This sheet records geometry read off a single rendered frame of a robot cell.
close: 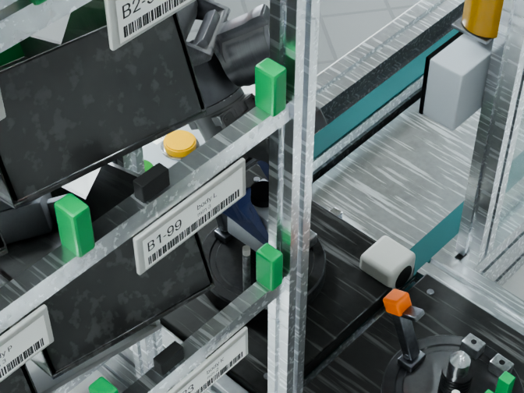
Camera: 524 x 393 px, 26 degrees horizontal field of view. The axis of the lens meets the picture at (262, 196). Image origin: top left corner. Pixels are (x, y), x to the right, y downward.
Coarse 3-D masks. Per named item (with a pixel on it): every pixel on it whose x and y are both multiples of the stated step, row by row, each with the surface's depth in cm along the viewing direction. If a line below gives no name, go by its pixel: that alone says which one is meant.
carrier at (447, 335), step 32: (416, 288) 123; (448, 288) 123; (384, 320) 120; (448, 320) 120; (480, 320) 120; (352, 352) 117; (384, 352) 117; (448, 352) 114; (480, 352) 113; (512, 352) 117; (320, 384) 114; (352, 384) 114; (384, 384) 111; (416, 384) 111; (448, 384) 108; (480, 384) 111; (512, 384) 106
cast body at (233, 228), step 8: (256, 184) 116; (264, 184) 116; (256, 192) 115; (264, 192) 115; (256, 200) 115; (264, 200) 115; (256, 208) 115; (264, 208) 115; (264, 216) 114; (232, 224) 119; (264, 224) 115; (232, 232) 120; (240, 232) 119; (248, 232) 118; (240, 240) 120; (248, 240) 119; (256, 240) 117; (256, 248) 118
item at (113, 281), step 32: (64, 192) 97; (96, 192) 90; (128, 192) 84; (32, 256) 91; (128, 256) 75; (192, 256) 78; (64, 288) 73; (96, 288) 74; (128, 288) 75; (160, 288) 77; (192, 288) 78; (64, 320) 73; (96, 320) 75; (128, 320) 76; (64, 352) 74; (96, 352) 75
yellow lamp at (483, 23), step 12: (468, 0) 105; (480, 0) 104; (492, 0) 103; (468, 12) 106; (480, 12) 105; (492, 12) 104; (468, 24) 107; (480, 24) 105; (492, 24) 105; (480, 36) 106; (492, 36) 106
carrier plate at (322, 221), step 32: (320, 224) 129; (352, 256) 126; (352, 288) 123; (384, 288) 123; (192, 320) 120; (256, 320) 120; (320, 320) 120; (352, 320) 120; (256, 352) 117; (320, 352) 117; (256, 384) 114
